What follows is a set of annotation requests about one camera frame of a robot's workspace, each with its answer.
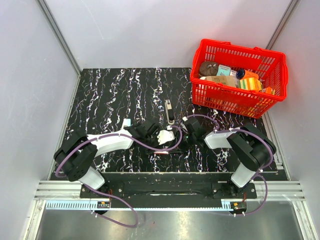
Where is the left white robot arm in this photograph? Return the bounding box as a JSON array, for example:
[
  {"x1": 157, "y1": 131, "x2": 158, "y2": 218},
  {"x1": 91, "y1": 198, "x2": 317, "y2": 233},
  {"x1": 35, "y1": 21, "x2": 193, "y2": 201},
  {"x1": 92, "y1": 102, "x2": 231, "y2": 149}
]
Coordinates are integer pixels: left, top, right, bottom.
[{"x1": 53, "y1": 118, "x2": 171, "y2": 198}]

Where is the orange bottle blue cap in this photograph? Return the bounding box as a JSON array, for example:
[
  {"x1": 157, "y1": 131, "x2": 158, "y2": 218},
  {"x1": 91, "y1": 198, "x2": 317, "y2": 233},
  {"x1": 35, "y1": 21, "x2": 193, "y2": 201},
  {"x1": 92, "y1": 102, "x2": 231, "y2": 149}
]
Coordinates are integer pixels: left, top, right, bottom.
[{"x1": 236, "y1": 68, "x2": 260, "y2": 80}]

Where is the brown round object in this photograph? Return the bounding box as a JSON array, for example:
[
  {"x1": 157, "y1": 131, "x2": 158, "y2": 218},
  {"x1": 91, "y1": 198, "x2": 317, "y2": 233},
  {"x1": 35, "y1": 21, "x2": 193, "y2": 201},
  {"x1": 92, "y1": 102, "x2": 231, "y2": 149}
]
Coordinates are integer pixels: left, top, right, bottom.
[{"x1": 198, "y1": 61, "x2": 219, "y2": 77}]

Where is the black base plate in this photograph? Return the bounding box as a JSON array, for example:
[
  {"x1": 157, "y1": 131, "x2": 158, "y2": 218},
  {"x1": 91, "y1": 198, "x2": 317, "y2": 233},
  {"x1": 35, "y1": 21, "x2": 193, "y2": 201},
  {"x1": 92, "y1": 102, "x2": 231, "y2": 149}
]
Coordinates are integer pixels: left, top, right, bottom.
[{"x1": 79, "y1": 172, "x2": 258, "y2": 208}]

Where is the aluminium rail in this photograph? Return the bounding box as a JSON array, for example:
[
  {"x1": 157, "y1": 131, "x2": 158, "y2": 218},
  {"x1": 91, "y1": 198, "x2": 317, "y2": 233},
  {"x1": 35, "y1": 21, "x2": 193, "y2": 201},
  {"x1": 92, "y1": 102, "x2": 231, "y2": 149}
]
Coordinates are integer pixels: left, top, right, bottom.
[{"x1": 34, "y1": 180, "x2": 305, "y2": 212}]

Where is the red plastic basket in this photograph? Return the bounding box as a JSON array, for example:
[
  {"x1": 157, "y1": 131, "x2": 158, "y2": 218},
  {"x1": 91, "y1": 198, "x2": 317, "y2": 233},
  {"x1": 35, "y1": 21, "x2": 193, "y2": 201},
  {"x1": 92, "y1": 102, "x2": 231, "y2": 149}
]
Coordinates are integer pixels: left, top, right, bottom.
[{"x1": 190, "y1": 38, "x2": 289, "y2": 119}]

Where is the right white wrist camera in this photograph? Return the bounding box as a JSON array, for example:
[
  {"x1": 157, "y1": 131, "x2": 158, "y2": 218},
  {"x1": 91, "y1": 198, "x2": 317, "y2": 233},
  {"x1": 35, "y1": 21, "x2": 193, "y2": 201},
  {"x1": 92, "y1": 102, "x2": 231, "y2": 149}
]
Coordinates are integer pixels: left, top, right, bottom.
[{"x1": 180, "y1": 116, "x2": 188, "y2": 133}]

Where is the teal small box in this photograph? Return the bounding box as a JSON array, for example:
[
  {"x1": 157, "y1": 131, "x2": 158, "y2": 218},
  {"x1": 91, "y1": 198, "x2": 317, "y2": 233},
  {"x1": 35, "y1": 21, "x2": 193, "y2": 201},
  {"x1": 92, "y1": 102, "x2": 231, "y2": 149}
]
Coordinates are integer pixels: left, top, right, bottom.
[{"x1": 216, "y1": 64, "x2": 231, "y2": 76}]

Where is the yellow green sponge pack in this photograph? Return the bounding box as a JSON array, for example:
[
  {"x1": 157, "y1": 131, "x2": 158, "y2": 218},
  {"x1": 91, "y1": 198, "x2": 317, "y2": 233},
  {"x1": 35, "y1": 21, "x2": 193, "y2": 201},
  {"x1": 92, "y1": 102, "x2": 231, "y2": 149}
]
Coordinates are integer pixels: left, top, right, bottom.
[{"x1": 238, "y1": 77, "x2": 263, "y2": 91}]

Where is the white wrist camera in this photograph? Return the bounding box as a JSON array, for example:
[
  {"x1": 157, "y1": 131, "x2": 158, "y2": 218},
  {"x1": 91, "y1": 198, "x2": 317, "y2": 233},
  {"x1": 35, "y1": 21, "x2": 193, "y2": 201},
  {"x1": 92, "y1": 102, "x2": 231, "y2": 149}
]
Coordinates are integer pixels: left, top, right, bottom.
[
  {"x1": 156, "y1": 126, "x2": 175, "y2": 146},
  {"x1": 180, "y1": 116, "x2": 188, "y2": 133}
]

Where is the cardboard box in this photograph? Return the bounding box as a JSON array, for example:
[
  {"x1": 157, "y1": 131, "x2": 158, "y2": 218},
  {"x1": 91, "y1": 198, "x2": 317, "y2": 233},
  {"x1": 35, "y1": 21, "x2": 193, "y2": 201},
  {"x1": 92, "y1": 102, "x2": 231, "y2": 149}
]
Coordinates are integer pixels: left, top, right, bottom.
[{"x1": 200, "y1": 75, "x2": 238, "y2": 88}]

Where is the staple box with staples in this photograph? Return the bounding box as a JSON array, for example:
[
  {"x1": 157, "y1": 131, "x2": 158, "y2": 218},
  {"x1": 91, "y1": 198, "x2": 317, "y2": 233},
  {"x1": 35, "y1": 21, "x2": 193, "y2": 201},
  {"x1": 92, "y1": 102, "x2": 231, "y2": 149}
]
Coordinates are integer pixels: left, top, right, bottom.
[{"x1": 145, "y1": 148, "x2": 185, "y2": 155}]

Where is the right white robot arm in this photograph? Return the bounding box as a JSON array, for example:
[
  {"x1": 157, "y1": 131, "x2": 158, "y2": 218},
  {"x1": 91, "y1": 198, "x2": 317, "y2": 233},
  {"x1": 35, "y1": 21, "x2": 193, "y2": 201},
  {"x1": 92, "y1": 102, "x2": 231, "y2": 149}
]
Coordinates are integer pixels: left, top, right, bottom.
[{"x1": 180, "y1": 114, "x2": 277, "y2": 198}]

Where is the orange small package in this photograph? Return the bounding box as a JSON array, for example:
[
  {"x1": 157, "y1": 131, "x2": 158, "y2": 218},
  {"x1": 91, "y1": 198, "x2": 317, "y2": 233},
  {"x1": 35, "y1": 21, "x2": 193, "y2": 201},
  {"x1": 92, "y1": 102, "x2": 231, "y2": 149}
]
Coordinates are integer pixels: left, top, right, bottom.
[{"x1": 260, "y1": 87, "x2": 275, "y2": 95}]

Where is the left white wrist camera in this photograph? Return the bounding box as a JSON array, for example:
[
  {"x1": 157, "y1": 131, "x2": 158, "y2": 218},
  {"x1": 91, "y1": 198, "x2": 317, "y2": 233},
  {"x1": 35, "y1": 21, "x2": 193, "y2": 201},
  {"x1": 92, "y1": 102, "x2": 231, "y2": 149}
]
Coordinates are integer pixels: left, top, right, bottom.
[{"x1": 156, "y1": 126, "x2": 175, "y2": 146}]

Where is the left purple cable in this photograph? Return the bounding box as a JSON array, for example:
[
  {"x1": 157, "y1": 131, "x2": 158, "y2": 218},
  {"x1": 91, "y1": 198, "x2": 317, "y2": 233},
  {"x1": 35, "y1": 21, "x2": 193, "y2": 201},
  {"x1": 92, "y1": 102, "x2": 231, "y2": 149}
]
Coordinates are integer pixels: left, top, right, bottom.
[{"x1": 54, "y1": 124, "x2": 183, "y2": 228}]

